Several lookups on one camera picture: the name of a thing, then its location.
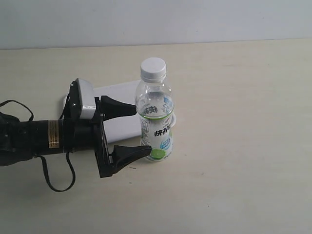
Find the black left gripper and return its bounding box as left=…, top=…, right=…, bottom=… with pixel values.
left=63, top=95, right=153, bottom=178

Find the clear plastic drink bottle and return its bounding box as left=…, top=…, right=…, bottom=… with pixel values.
left=135, top=78, right=175, bottom=162

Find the white bottle cap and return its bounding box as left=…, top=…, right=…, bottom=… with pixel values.
left=140, top=57, right=167, bottom=80

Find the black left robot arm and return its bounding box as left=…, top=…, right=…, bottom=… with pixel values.
left=0, top=96, right=152, bottom=178

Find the white plastic tray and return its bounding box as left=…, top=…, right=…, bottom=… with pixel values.
left=62, top=79, right=177, bottom=144

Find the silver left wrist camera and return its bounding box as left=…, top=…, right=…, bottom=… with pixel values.
left=64, top=78, right=96, bottom=121

